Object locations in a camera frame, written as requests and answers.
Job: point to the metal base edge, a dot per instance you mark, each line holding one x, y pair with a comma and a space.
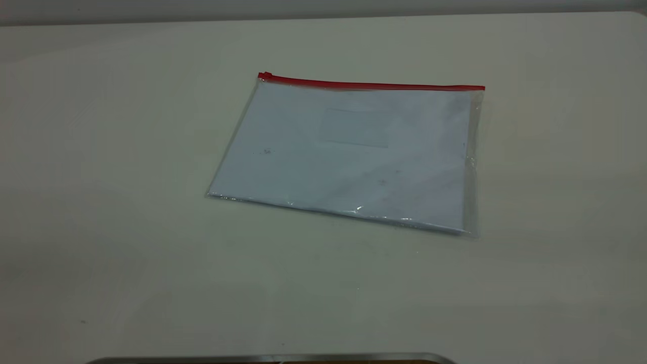
273, 359

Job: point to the white paper stack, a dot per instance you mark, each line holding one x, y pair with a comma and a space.
343, 167

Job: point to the clear plastic zipper bag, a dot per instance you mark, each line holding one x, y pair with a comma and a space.
354, 162

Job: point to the red zipper slider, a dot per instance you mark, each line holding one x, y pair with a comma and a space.
265, 76

